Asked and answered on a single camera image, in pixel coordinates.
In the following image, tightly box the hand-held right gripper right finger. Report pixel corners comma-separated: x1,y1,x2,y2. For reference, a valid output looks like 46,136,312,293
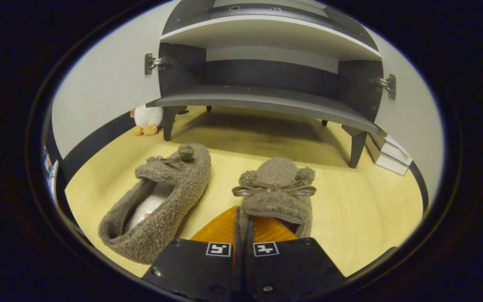
242,215,347,302

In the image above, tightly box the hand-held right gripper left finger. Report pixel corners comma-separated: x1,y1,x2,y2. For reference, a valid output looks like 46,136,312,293
141,205,240,302

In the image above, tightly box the brown fuzzy shoe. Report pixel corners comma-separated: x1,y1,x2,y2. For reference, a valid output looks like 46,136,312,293
98,143,213,265
232,157,317,240

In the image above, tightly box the white shoe cabinet door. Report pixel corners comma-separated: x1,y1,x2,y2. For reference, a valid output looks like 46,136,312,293
52,0,183,159
367,25,445,206

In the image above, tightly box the white and grey shoe cabinet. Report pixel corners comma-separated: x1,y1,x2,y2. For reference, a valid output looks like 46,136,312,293
146,0,389,169

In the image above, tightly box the white penguin plush toy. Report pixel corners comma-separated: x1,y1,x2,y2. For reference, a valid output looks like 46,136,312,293
130,105,164,137

